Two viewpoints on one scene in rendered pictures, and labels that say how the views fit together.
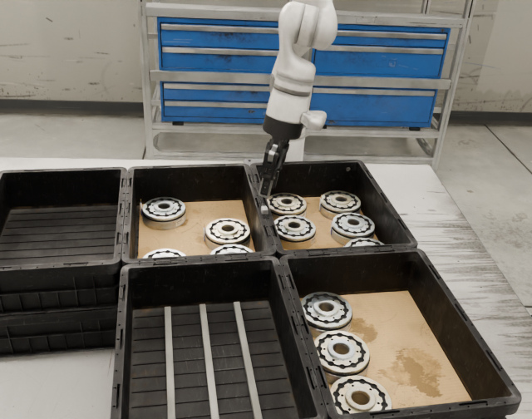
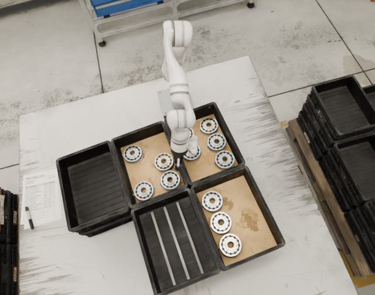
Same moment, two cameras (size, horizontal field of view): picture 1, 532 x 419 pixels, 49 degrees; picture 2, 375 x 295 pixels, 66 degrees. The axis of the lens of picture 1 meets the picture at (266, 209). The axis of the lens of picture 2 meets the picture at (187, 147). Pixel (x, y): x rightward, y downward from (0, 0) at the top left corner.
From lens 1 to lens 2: 0.84 m
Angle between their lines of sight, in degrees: 34
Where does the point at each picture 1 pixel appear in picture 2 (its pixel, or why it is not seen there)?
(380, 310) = (233, 190)
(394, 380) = (241, 226)
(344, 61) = not seen: outside the picture
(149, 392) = (157, 254)
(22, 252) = (84, 194)
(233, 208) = (162, 139)
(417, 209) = (244, 95)
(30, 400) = (113, 249)
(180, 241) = (145, 169)
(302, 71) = (183, 137)
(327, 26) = (190, 123)
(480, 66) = not seen: outside the picture
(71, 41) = not seen: outside the picture
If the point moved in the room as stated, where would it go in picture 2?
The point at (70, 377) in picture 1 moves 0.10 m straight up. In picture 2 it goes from (123, 236) to (118, 233)
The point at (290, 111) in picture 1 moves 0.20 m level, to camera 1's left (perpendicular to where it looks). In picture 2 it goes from (181, 149) to (133, 158)
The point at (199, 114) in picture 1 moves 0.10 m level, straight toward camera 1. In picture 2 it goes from (116, 7) to (118, 14)
